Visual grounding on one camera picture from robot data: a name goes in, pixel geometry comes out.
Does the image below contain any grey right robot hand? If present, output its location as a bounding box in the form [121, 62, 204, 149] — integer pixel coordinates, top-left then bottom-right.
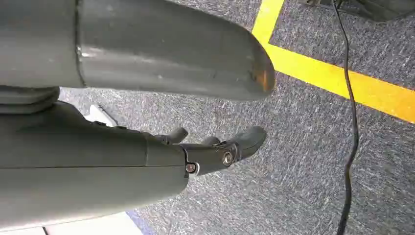
[0, 0, 276, 233]

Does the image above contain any small white floor piece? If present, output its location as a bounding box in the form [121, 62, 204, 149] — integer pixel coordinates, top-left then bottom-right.
[83, 103, 118, 128]

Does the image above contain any ribbed grey right arm sleeve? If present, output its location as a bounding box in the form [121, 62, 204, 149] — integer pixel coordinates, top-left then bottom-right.
[0, 85, 61, 115]

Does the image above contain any white flat panel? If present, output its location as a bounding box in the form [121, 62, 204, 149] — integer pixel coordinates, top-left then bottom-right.
[0, 211, 144, 235]

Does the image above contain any yellow floor tape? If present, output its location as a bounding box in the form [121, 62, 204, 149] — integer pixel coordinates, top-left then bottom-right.
[251, 0, 415, 124]

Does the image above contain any dark grey machine base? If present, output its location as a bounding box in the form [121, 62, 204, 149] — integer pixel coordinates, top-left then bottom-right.
[298, 0, 415, 23]

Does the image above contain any black cable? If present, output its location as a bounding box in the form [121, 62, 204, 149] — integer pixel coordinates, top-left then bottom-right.
[330, 0, 360, 235]

